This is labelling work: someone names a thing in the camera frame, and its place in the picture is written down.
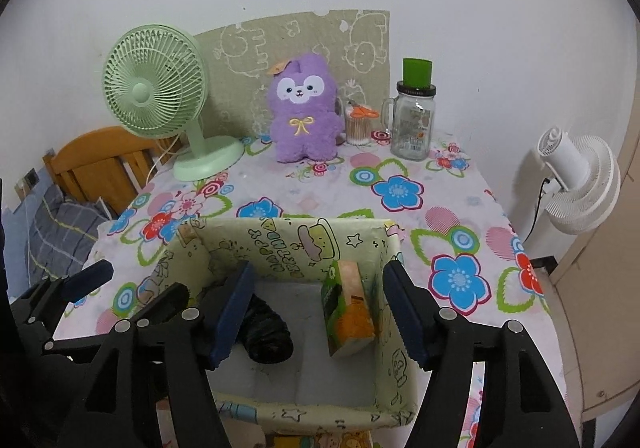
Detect grey plaid pillow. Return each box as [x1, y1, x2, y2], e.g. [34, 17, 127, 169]
[30, 185, 113, 279]

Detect beige cabinet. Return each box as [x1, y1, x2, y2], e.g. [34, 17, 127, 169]
[547, 18, 640, 429]

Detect cartoon printed storage box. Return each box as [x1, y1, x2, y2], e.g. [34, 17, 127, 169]
[137, 217, 418, 430]

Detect white circulator fan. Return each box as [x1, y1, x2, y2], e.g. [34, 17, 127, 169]
[537, 126, 621, 235]

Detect black fan cable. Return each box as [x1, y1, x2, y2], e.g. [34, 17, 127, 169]
[522, 178, 551, 241]

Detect orange small scissors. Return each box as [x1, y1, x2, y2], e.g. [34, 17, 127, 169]
[347, 100, 380, 119]

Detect green plastic cup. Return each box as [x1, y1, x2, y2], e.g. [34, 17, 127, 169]
[402, 58, 434, 87]

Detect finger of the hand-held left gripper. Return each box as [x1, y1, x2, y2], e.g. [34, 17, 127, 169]
[15, 260, 114, 329]
[132, 282, 190, 329]

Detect green orange packet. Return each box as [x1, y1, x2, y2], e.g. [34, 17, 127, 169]
[321, 260, 377, 359]

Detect green desk fan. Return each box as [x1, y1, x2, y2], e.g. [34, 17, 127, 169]
[102, 25, 246, 182]

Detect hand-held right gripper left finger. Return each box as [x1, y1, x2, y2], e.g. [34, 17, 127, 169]
[65, 260, 254, 448]

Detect clear cotton swab jar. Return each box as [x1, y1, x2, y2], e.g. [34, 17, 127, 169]
[344, 98, 373, 146]

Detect white fan cable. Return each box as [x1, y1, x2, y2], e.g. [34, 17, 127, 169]
[150, 138, 181, 173]

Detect cartoon printed cardboard panel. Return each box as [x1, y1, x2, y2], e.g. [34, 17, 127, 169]
[192, 8, 392, 141]

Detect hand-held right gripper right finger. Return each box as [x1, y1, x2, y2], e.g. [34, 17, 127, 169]
[382, 259, 586, 448]

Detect wooden headboard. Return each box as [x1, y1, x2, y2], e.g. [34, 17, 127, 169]
[42, 126, 176, 219]

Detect glass mug jar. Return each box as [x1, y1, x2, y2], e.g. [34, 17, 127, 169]
[382, 82, 437, 159]

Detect black plastic bag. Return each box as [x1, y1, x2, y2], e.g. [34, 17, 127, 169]
[237, 295, 293, 364]

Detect purple plush toy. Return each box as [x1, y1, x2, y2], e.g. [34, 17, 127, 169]
[265, 52, 346, 163]

